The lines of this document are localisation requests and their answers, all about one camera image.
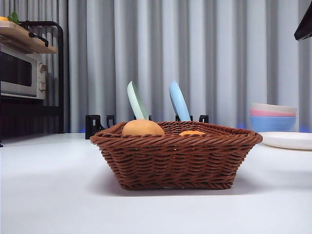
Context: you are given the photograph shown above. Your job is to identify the orange corn cob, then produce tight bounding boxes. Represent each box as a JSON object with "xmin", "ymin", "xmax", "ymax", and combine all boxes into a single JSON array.
[{"xmin": 178, "ymin": 130, "xmax": 207, "ymax": 137}]

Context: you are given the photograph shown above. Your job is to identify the brown wicker basket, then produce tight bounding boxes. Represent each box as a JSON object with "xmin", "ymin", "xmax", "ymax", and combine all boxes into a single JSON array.
[{"xmin": 89, "ymin": 121, "xmax": 264, "ymax": 191}]

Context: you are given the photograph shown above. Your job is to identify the brown potato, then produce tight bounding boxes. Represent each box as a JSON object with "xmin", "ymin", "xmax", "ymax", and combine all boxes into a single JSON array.
[{"xmin": 121, "ymin": 119, "xmax": 166, "ymax": 137}]

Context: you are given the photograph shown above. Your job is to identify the cream bowl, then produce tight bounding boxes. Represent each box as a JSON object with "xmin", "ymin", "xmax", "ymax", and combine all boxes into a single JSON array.
[{"xmin": 251, "ymin": 102, "xmax": 298, "ymax": 114}]

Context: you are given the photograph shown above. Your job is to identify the pink bowl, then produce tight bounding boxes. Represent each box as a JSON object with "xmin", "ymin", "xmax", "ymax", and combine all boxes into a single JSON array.
[{"xmin": 250, "ymin": 109, "xmax": 298, "ymax": 117}]

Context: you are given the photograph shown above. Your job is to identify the blue bowl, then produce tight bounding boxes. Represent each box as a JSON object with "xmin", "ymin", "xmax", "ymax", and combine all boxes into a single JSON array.
[{"xmin": 250, "ymin": 116, "xmax": 297, "ymax": 133}]

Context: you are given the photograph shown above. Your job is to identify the white plate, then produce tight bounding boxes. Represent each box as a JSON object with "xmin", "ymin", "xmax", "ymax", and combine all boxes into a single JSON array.
[{"xmin": 259, "ymin": 131, "xmax": 312, "ymax": 151}]

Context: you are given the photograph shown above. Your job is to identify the light blue plate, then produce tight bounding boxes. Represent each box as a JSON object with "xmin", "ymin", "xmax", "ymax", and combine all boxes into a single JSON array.
[{"xmin": 169, "ymin": 80, "xmax": 192, "ymax": 122}]

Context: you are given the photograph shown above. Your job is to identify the grey pleated curtain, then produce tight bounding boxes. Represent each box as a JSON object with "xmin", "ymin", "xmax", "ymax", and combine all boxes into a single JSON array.
[{"xmin": 0, "ymin": 0, "xmax": 312, "ymax": 134}]

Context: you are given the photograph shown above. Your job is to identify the pale green plate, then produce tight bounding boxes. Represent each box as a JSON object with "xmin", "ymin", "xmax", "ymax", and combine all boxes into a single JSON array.
[{"xmin": 127, "ymin": 80, "xmax": 149, "ymax": 120}]

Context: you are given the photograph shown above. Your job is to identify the black dish rack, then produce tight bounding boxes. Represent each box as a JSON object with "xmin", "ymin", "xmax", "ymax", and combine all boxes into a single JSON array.
[{"xmin": 85, "ymin": 114, "xmax": 210, "ymax": 140}]

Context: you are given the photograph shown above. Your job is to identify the silver toaster oven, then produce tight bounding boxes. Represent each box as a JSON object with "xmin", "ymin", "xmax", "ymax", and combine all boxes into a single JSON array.
[{"xmin": 0, "ymin": 45, "xmax": 47, "ymax": 100}]

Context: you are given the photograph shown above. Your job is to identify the green leaf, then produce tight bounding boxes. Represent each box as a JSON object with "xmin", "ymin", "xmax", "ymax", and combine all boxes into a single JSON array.
[{"xmin": 7, "ymin": 11, "xmax": 20, "ymax": 24}]

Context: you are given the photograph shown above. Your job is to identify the black metal shelf frame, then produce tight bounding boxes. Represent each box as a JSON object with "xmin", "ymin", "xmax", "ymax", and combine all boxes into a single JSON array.
[{"xmin": 0, "ymin": 20, "xmax": 65, "ymax": 147}]

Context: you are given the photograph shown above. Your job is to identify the wooden tray with black handle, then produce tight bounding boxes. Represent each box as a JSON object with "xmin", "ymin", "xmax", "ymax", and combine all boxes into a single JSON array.
[{"xmin": 0, "ymin": 20, "xmax": 59, "ymax": 54}]

